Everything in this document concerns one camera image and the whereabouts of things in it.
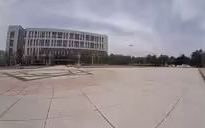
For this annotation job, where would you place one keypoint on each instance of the row of dark trees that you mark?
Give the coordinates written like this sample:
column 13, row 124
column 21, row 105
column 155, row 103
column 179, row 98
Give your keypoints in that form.
column 150, row 60

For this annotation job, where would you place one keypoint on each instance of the low stepped stone platform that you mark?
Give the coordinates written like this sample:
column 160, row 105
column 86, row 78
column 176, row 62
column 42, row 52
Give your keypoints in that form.
column 45, row 72

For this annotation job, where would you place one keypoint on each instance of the pale stone slab plaza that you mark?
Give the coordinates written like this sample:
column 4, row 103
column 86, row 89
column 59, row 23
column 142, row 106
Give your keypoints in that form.
column 130, row 96

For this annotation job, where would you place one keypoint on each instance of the large white multistorey building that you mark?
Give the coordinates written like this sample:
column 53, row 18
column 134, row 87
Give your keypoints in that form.
column 56, row 41

